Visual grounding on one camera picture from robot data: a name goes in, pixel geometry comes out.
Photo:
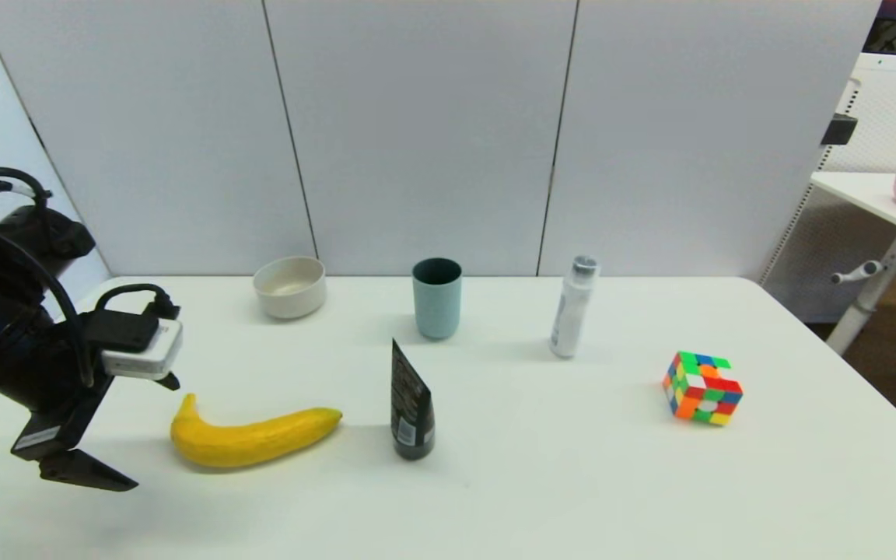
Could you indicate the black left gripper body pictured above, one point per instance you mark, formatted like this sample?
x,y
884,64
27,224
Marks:
x,y
50,432

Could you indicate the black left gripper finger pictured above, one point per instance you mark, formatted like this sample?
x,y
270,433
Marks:
x,y
86,470
169,382

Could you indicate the yellow banana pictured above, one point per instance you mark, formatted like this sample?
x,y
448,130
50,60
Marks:
x,y
253,439

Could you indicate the beige bowl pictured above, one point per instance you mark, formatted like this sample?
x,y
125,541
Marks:
x,y
290,292

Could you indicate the black squeeze tube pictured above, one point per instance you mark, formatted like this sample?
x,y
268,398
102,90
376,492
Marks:
x,y
411,412

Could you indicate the teal plastic cup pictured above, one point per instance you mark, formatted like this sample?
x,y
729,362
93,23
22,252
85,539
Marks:
x,y
437,307

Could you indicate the white cylindrical bottle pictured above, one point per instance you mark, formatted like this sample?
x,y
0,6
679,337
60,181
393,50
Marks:
x,y
572,311

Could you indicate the multicoloured puzzle cube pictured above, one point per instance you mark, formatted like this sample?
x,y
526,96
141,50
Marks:
x,y
701,389

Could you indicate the black clamp on panel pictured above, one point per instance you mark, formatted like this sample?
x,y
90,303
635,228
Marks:
x,y
838,130

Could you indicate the white side desk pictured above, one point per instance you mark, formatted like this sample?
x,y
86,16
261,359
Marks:
x,y
864,194

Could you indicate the white pegboard panel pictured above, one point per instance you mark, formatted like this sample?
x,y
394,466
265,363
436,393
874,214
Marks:
x,y
891,109

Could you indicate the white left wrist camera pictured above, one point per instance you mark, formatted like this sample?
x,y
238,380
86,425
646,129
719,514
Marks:
x,y
141,346

